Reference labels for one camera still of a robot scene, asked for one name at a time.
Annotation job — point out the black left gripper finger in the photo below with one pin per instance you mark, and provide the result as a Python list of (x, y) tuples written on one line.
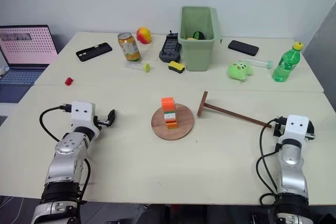
[(108, 125), (112, 115)]

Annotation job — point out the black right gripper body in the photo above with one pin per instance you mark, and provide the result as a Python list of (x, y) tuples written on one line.
[(310, 129)]

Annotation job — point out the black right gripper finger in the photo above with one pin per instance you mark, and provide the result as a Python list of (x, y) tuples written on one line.
[(275, 130)]

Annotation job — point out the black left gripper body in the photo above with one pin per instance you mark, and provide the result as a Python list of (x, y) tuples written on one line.
[(101, 122)]

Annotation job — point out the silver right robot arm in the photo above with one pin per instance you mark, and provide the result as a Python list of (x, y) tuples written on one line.
[(291, 166)]

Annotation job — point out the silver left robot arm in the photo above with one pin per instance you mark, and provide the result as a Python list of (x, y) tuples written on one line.
[(68, 161)]

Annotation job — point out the brown wooden T-shaped stick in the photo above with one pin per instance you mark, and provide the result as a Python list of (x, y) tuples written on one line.
[(231, 113)]

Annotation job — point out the round brown wooden plate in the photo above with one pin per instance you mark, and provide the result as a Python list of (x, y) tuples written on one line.
[(183, 121)]

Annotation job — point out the small red toy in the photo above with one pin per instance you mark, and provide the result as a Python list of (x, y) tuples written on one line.
[(68, 81)]

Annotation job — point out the clear tube with green cap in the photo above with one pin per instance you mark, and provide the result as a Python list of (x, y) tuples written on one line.
[(137, 65)]

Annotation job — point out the orange toy block stack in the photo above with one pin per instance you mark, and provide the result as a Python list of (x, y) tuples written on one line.
[(169, 111)]

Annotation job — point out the black phone case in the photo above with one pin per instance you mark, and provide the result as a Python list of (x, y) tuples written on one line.
[(94, 52)]

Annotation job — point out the yellow drink can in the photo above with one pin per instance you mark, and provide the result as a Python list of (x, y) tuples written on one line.
[(129, 48)]

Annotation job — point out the green soda bottle yellow cap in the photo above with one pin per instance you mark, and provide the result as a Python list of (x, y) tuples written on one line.
[(286, 62)]

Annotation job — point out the clear tube with teal cap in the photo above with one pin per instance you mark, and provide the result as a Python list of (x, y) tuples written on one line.
[(258, 63)]

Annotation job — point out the green plush toy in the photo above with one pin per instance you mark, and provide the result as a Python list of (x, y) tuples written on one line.
[(239, 70)]

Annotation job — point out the yellow and black eraser sponge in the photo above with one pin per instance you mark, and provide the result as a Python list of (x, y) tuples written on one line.
[(176, 67)]

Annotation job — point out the red yellow mango fruit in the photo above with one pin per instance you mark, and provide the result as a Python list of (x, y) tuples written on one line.
[(143, 35)]

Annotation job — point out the black handheld device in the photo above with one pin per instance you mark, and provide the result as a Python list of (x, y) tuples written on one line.
[(170, 49)]

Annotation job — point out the black smartphone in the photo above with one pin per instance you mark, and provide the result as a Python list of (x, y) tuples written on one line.
[(243, 47)]

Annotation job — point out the light green plastic bin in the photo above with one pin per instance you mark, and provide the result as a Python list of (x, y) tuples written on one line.
[(197, 51)]

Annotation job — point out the open laptop with pink screen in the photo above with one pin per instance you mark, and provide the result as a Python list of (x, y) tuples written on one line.
[(23, 48)]

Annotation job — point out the black and green round item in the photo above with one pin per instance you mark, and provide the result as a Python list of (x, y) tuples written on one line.
[(198, 35)]

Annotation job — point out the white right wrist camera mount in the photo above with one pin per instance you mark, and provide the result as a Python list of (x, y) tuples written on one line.
[(296, 125)]

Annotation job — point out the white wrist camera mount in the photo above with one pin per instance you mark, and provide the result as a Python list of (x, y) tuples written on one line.
[(82, 113), (296, 125)]

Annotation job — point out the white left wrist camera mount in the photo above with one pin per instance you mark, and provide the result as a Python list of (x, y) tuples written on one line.
[(82, 113)]

